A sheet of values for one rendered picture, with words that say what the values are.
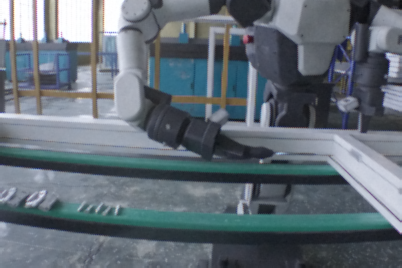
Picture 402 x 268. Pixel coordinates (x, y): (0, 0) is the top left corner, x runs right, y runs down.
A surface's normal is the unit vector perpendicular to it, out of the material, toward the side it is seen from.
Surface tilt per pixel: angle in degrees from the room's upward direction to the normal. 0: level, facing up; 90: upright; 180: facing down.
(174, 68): 90
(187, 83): 90
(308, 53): 99
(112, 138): 90
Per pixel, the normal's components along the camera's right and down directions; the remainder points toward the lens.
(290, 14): -0.40, 0.24
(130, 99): -0.07, -0.30
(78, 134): -0.01, 0.21
